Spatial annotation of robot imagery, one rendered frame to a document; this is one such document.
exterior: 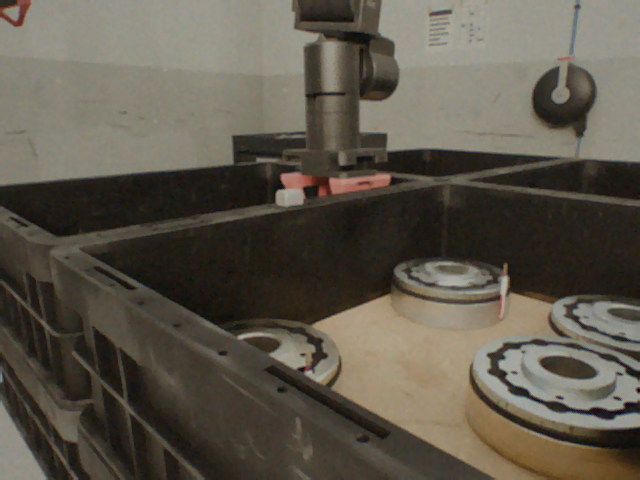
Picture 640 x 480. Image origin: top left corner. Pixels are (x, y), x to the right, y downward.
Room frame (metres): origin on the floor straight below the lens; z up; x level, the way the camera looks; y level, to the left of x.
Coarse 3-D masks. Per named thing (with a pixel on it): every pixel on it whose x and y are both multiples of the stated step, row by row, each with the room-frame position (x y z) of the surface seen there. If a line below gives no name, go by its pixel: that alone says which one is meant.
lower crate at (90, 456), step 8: (80, 432) 0.25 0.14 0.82; (80, 440) 0.25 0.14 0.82; (88, 440) 0.25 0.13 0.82; (80, 448) 0.25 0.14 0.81; (88, 448) 0.24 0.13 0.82; (96, 448) 0.24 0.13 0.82; (80, 456) 0.26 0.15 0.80; (88, 456) 0.24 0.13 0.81; (96, 456) 0.23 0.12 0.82; (88, 464) 0.25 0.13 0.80; (96, 464) 0.23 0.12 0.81; (104, 464) 0.23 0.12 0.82; (88, 472) 0.25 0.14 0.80; (96, 472) 0.24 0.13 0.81; (104, 472) 0.23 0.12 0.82; (112, 472) 0.22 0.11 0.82
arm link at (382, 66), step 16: (368, 0) 0.51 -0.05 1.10; (368, 16) 0.52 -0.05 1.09; (320, 32) 0.56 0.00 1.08; (336, 32) 0.54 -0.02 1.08; (352, 32) 0.52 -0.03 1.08; (368, 32) 0.52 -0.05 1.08; (368, 48) 0.57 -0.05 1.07; (384, 48) 0.59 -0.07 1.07; (368, 64) 0.57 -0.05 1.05; (384, 64) 0.58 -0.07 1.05; (368, 80) 0.57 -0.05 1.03; (384, 80) 0.58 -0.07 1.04; (368, 96) 0.58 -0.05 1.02; (384, 96) 0.60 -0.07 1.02
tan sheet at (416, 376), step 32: (352, 320) 0.40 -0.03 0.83; (384, 320) 0.40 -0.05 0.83; (512, 320) 0.39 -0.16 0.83; (544, 320) 0.39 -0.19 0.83; (352, 352) 0.34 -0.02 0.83; (384, 352) 0.34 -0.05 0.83; (416, 352) 0.34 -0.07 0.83; (448, 352) 0.34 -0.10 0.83; (352, 384) 0.29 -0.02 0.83; (384, 384) 0.29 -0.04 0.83; (416, 384) 0.29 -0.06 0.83; (448, 384) 0.29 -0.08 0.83; (384, 416) 0.26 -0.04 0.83; (416, 416) 0.26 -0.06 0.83; (448, 416) 0.26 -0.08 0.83; (448, 448) 0.23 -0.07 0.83; (480, 448) 0.23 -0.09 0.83
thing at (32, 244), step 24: (192, 168) 0.66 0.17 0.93; (216, 168) 0.68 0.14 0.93; (240, 168) 0.71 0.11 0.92; (288, 168) 0.71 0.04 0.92; (360, 192) 0.46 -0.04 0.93; (0, 216) 0.35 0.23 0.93; (216, 216) 0.35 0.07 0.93; (0, 240) 0.34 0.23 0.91; (24, 240) 0.29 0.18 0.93; (48, 240) 0.28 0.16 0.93; (72, 240) 0.28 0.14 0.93; (24, 264) 0.30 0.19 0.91; (48, 264) 0.28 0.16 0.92
